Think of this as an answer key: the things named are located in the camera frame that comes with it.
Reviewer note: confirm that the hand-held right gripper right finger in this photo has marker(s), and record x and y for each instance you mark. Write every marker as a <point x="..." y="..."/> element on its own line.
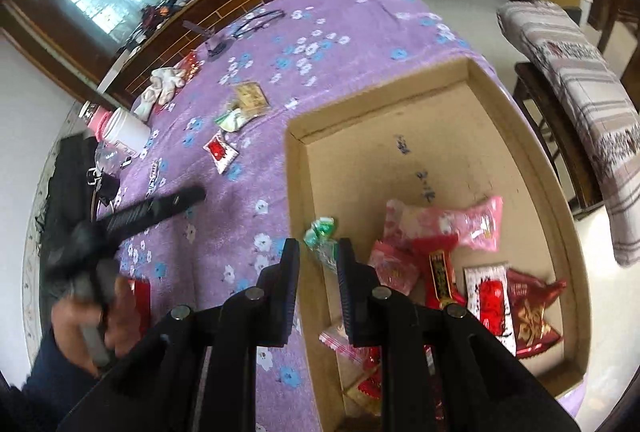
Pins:
<point x="345" y="292"/>

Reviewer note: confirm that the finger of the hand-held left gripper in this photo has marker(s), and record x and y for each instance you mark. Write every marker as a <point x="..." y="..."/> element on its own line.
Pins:
<point x="150" y="212"/>

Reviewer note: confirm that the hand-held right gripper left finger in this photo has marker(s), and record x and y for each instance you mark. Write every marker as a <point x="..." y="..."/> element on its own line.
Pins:
<point x="287" y="292"/>

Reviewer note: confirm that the clear pale snack packet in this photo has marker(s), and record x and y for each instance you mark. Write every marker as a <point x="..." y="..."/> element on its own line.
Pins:
<point x="340" y="339"/>

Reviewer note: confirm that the pink cartoon snack packet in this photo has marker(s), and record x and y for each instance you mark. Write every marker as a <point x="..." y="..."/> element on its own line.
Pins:
<point x="392" y="268"/>
<point x="450" y="222"/>

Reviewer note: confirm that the green candy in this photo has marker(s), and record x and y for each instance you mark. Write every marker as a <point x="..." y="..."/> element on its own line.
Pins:
<point x="230" y="119"/>
<point x="322" y="237"/>

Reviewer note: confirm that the red snack packet green label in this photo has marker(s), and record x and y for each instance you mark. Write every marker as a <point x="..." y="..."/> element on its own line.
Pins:
<point x="372" y="384"/>

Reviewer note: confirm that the red packet with gold label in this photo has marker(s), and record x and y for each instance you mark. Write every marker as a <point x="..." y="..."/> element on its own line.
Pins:
<point x="440" y="272"/>

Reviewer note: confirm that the large white red snack packet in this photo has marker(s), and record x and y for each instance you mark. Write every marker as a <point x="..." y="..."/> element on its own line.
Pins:
<point x="490" y="307"/>

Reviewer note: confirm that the shallow cardboard box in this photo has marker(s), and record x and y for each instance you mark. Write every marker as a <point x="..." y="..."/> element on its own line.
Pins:
<point x="425" y="136"/>

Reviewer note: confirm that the dark red snack packet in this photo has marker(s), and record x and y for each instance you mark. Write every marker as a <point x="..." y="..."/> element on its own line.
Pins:
<point x="532" y="312"/>

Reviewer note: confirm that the person's left forearm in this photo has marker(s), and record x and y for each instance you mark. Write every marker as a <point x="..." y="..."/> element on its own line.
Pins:
<point x="55" y="387"/>

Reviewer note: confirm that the person's left hand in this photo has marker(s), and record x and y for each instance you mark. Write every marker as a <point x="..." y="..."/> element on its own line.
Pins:
<point x="125" y="317"/>

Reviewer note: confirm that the small white candy wrapper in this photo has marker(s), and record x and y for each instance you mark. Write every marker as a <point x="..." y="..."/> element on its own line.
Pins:
<point x="154" y="170"/>

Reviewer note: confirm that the black pouch with keys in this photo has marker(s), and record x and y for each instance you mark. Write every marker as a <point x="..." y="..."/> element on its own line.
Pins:
<point x="107" y="188"/>

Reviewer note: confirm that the clear plastic cup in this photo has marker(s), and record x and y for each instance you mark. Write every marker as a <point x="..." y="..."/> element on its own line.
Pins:
<point x="110" y="156"/>

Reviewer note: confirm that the white plastic jar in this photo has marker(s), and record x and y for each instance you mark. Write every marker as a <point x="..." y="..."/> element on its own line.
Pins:
<point x="125" y="131"/>

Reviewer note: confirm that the black bag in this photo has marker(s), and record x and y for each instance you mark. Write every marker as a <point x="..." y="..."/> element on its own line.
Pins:
<point x="65" y="171"/>

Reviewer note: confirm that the small white red snack packet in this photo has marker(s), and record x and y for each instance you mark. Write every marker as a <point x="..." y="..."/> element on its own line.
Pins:
<point x="220" y="152"/>

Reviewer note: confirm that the white glove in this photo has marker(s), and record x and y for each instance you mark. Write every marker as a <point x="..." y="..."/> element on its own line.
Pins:
<point x="167" y="80"/>
<point x="142" y="104"/>

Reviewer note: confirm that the pink bottle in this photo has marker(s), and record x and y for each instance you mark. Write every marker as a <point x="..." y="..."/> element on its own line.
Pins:
<point x="95" y="117"/>

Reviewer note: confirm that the tan snack packet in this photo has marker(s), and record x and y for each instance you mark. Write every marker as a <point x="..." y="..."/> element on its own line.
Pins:
<point x="251" y="97"/>

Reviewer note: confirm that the red patterned packet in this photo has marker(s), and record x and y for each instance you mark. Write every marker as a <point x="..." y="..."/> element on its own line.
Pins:
<point x="190" y="63"/>

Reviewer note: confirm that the dark phone stand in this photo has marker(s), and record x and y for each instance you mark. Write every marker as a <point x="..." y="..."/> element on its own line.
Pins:
<point x="210" y="39"/>

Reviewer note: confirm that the eyeglasses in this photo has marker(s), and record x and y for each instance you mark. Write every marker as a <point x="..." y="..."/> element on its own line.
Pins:
<point x="260" y="21"/>

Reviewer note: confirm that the purple floral tablecloth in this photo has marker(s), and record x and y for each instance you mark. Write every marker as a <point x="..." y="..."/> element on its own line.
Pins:
<point x="350" y="36"/>

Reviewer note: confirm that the wooden chair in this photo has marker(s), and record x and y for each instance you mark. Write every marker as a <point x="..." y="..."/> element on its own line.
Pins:
<point x="550" y="136"/>

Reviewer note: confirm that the chair with plaid cushion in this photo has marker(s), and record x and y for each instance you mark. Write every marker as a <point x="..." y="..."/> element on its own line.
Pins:
<point x="590" y="111"/>

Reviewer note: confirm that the white bucket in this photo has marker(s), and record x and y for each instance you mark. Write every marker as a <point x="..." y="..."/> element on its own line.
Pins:
<point x="586" y="6"/>

